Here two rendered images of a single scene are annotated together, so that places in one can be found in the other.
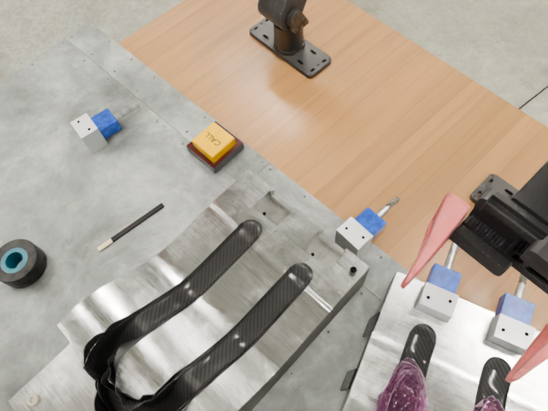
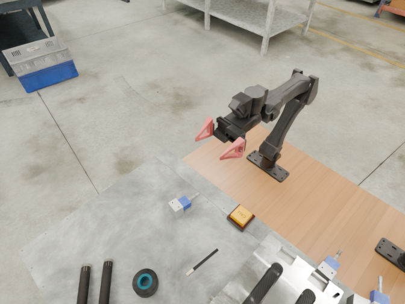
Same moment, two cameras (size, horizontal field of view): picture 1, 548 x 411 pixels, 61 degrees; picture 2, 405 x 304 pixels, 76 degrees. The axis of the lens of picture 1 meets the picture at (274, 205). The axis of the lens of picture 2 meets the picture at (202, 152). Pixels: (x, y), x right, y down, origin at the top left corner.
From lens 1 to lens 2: 0.35 m
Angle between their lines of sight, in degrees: 16
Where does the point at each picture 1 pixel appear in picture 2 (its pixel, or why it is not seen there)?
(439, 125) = (349, 209)
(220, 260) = (263, 285)
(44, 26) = (106, 135)
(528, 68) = (355, 167)
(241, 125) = (251, 205)
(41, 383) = not seen: outside the picture
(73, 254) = (173, 277)
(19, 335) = not seen: outside the picture
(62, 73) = (155, 174)
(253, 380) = not seen: outside the picture
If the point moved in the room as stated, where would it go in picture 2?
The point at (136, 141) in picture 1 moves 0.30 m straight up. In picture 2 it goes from (198, 212) to (197, 164)
